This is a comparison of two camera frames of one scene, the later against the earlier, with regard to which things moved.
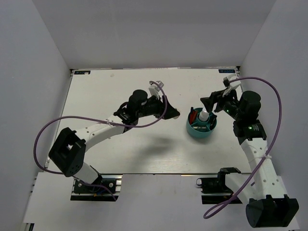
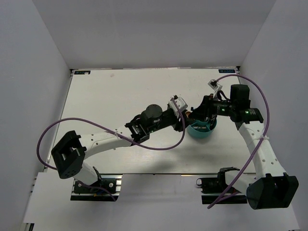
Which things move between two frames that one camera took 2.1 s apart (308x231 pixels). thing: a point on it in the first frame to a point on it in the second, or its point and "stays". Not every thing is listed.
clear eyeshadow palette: (199, 127) stays
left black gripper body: (153, 107) to (167, 120)
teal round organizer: (199, 129) stays
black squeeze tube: (212, 121) stays
